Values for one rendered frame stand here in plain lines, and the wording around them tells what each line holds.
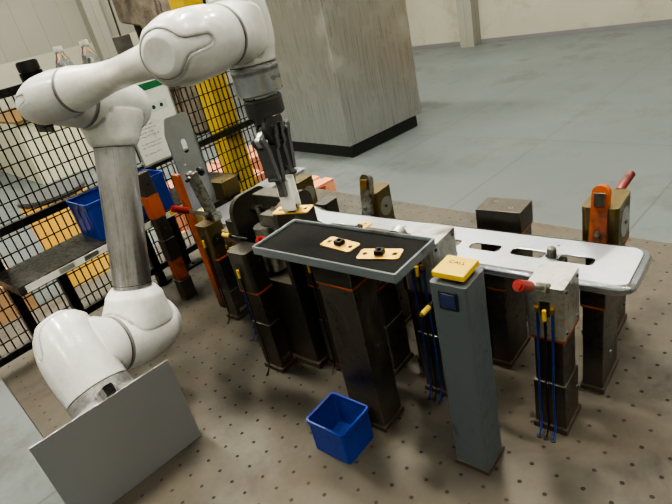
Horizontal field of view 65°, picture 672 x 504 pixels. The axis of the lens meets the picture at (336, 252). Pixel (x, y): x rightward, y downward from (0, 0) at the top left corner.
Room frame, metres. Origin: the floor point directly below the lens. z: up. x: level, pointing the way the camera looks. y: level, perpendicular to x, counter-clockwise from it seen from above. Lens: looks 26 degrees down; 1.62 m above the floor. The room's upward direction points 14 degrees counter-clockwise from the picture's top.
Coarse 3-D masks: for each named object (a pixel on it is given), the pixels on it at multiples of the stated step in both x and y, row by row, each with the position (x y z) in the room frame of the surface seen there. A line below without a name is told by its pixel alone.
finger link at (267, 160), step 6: (264, 138) 0.99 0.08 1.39; (252, 144) 0.99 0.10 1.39; (264, 144) 0.99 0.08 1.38; (258, 150) 1.00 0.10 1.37; (264, 150) 1.00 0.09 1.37; (270, 150) 1.00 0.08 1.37; (258, 156) 1.00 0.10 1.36; (264, 156) 1.00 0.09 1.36; (270, 156) 1.00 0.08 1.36; (264, 162) 1.00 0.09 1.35; (270, 162) 1.00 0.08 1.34; (264, 168) 1.01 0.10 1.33; (270, 168) 1.00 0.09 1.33; (276, 168) 1.01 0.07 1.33; (270, 174) 1.01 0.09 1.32; (276, 174) 1.00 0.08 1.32
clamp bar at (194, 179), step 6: (198, 168) 1.59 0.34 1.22; (186, 174) 1.57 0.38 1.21; (192, 174) 1.55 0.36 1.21; (198, 174) 1.57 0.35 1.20; (186, 180) 1.55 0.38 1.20; (192, 180) 1.56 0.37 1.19; (198, 180) 1.56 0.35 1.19; (192, 186) 1.57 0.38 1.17; (198, 186) 1.55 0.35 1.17; (204, 186) 1.57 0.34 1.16; (198, 192) 1.56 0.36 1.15; (204, 192) 1.56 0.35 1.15; (198, 198) 1.58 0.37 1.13; (204, 198) 1.56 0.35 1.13; (210, 198) 1.57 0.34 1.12; (204, 204) 1.57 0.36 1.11; (210, 204) 1.57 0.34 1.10; (204, 210) 1.58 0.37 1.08; (210, 210) 1.56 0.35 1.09; (216, 210) 1.58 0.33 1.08
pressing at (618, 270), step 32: (224, 224) 1.63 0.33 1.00; (352, 224) 1.40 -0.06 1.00; (384, 224) 1.34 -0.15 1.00; (416, 224) 1.30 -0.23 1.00; (480, 256) 1.05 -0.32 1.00; (512, 256) 1.02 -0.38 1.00; (544, 256) 0.98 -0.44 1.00; (576, 256) 0.96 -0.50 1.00; (608, 256) 0.93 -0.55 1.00; (640, 256) 0.90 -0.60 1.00; (608, 288) 0.82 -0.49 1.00
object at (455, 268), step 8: (448, 256) 0.80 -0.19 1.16; (456, 256) 0.80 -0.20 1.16; (440, 264) 0.78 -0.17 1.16; (448, 264) 0.78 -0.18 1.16; (456, 264) 0.77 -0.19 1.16; (464, 264) 0.77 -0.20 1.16; (472, 264) 0.76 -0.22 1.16; (432, 272) 0.77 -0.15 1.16; (440, 272) 0.76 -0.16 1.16; (448, 272) 0.75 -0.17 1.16; (456, 272) 0.75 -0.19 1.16; (464, 272) 0.74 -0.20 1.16; (472, 272) 0.75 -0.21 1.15; (456, 280) 0.74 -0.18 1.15; (464, 280) 0.73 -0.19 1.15
